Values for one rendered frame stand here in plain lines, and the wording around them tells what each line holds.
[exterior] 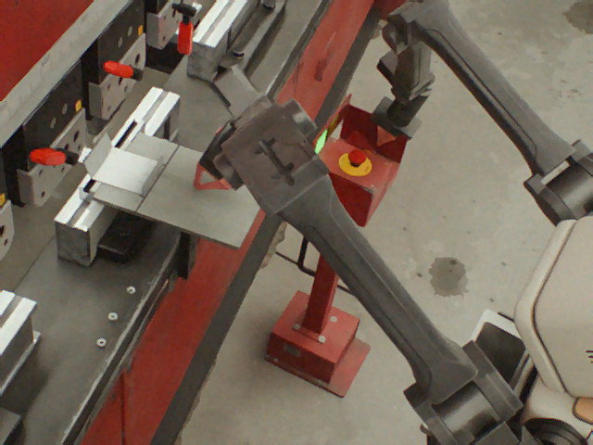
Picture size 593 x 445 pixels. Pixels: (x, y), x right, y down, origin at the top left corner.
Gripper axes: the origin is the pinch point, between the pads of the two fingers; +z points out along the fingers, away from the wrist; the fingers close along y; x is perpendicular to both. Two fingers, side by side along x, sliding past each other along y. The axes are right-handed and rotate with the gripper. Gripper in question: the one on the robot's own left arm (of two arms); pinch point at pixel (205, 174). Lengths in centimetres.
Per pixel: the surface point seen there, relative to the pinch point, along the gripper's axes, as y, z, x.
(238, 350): -37, 90, 53
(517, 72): -208, 64, 99
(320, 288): -44, 54, 52
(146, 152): -3.9, 9.6, -9.1
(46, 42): 23.4, -26.3, -30.9
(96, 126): 5.7, 1.2, -18.9
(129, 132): -8.2, 13.2, -13.4
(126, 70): 9.9, -17.3, -21.1
